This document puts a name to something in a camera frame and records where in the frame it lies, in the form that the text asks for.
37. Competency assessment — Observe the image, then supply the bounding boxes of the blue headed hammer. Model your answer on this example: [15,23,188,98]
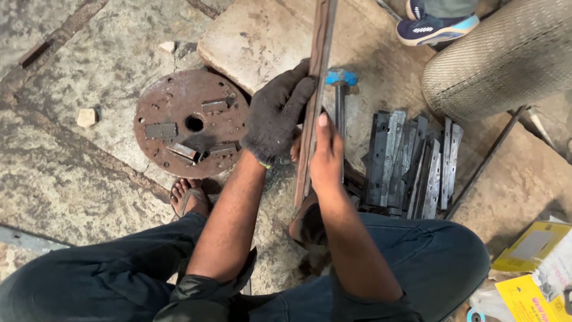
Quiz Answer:
[324,68,358,184]

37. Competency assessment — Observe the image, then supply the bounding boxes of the grey woven mesh roll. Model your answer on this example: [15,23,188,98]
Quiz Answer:
[421,0,572,122]

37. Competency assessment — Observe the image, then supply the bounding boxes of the small grey metal block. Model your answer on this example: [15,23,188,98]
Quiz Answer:
[144,123,178,140]
[201,99,230,114]
[166,142,198,161]
[209,142,238,157]

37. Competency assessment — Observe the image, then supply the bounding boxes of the person's left foot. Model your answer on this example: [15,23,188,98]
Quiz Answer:
[169,177,212,219]

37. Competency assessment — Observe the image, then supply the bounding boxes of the pile of flat metal strips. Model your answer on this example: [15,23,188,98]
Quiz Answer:
[359,109,464,220]

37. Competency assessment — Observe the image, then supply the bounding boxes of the short rusty metal piece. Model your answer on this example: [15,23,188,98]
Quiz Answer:
[18,41,51,69]

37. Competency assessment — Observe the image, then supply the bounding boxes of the yellow cardboard box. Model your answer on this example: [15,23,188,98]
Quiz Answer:
[491,221,572,274]

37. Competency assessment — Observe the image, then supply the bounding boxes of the grey flip-flop sandal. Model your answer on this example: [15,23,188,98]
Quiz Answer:
[172,187,211,219]

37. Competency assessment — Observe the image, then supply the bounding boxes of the long rusty metal bar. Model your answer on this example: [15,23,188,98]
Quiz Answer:
[293,0,339,209]

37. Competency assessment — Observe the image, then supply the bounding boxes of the person's left hand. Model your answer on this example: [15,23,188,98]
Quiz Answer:
[240,58,318,169]

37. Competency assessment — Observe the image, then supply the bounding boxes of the person's dark blue trousers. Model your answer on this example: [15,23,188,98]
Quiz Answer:
[0,211,491,322]

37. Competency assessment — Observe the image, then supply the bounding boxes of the clear plastic bag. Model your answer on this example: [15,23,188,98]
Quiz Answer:
[469,233,572,322]

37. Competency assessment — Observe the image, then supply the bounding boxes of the person's right hand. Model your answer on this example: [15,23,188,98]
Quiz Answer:
[290,112,347,194]

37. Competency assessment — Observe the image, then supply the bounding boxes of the thin dark metal rod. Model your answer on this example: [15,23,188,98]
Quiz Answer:
[444,106,529,221]

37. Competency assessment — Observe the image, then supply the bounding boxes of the grey metal strip with holes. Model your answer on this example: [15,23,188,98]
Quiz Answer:
[0,225,73,256]

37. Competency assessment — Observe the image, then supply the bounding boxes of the yellow printed packet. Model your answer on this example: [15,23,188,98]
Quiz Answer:
[495,274,572,322]

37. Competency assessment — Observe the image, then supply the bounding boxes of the round rusty steel disc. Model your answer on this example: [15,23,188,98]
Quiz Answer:
[133,69,250,180]

